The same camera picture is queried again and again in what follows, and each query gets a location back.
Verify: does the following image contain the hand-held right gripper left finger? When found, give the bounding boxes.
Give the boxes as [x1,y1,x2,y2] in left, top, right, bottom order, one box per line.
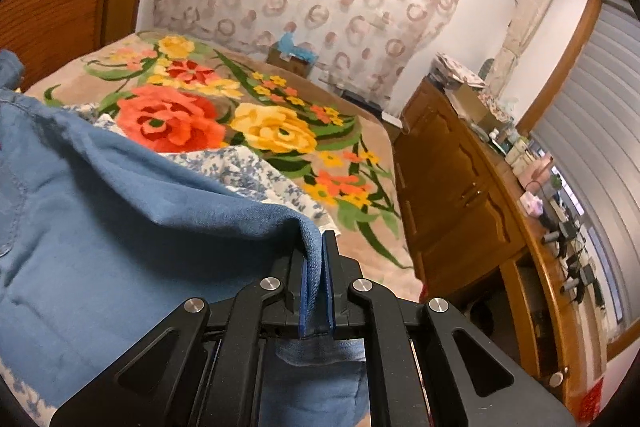
[50,253,321,427]

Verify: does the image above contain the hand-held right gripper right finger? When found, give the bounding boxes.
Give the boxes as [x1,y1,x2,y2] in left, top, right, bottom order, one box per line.
[321,230,577,427]

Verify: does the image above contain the blue denim pants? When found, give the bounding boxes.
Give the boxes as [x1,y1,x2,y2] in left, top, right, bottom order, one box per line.
[0,49,371,427]

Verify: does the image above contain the white sheet with blue flowers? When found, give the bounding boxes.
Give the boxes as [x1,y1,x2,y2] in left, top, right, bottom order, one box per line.
[0,101,342,418]

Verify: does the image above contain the wooden cabinet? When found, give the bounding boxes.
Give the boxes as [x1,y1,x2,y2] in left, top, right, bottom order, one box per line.
[392,76,608,408]

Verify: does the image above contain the small pink box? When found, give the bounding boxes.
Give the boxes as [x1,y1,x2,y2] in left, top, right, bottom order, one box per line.
[520,192,544,215]

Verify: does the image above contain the small cardboard box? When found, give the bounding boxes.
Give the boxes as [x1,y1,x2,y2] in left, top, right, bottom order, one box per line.
[267,43,321,78]

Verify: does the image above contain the open cardboard box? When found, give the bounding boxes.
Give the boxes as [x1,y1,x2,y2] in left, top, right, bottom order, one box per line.
[445,84,490,124]

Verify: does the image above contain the pink container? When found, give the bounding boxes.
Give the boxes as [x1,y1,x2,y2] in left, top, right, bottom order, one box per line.
[520,154,554,190]

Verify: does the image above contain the blue cloth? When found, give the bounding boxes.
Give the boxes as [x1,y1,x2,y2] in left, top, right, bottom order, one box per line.
[277,32,321,60]

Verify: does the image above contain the patterned flat box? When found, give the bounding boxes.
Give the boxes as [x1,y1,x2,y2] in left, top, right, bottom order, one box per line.
[432,52,487,90]

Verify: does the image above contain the red paper sign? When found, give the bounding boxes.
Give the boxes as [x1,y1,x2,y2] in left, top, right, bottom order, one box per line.
[577,382,606,423]

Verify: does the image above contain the grey window blind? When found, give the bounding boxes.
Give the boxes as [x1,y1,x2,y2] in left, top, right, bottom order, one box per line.
[530,0,640,333]

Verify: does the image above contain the cream curtain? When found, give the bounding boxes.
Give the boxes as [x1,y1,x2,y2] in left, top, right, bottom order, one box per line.
[487,0,558,98]

